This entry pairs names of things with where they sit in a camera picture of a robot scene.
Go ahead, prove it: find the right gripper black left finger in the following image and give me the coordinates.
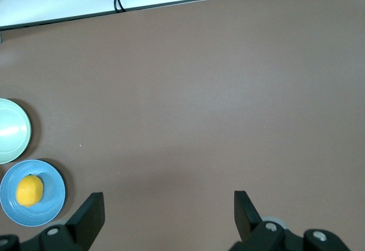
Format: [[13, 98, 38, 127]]
[[0, 192, 106, 251]]

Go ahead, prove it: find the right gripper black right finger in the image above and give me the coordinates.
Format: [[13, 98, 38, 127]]
[[229, 190, 350, 251]]

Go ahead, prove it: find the yellow lemon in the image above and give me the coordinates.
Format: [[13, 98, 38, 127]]
[[15, 175, 44, 208]]

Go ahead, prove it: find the blue round plate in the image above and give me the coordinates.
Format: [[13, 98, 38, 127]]
[[0, 159, 67, 227]]

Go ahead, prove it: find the green round plate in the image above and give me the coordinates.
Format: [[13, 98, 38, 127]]
[[0, 98, 32, 165]]

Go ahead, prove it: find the brown table cloth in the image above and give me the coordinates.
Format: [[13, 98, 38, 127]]
[[0, 0, 365, 251]]

